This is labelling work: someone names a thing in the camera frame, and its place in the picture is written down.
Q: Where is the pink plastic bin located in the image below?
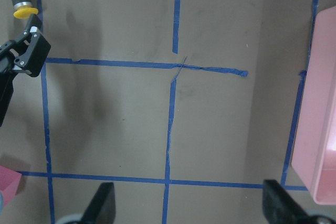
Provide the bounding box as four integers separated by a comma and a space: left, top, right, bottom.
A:
291, 7, 335, 205

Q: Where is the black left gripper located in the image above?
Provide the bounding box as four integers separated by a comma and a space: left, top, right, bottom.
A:
1, 14, 51, 125

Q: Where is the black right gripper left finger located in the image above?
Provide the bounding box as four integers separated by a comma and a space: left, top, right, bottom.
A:
82, 182, 116, 223

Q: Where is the pink cube centre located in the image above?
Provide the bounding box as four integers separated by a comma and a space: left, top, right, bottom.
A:
0, 166, 22, 209

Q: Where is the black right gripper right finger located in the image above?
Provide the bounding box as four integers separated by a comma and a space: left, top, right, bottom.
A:
263, 179, 317, 224

